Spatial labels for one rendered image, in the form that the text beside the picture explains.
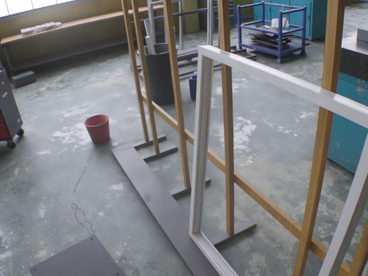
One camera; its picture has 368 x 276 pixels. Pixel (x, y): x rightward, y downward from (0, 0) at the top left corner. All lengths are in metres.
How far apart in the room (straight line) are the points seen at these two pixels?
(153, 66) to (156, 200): 2.16
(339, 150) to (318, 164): 1.83
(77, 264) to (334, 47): 1.36
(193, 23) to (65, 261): 8.11
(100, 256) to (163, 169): 2.00
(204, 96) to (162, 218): 1.20
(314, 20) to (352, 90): 4.90
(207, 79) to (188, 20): 7.14
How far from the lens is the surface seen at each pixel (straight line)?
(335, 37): 1.25
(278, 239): 2.63
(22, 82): 7.14
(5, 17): 8.24
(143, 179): 3.19
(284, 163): 3.40
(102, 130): 3.95
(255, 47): 6.69
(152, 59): 4.47
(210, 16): 6.53
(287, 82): 1.36
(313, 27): 7.79
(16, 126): 4.65
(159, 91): 4.65
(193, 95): 4.80
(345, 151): 3.26
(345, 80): 3.05
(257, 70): 1.49
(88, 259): 1.53
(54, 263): 1.58
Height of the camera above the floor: 1.96
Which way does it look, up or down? 30 degrees down
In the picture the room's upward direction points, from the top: 7 degrees counter-clockwise
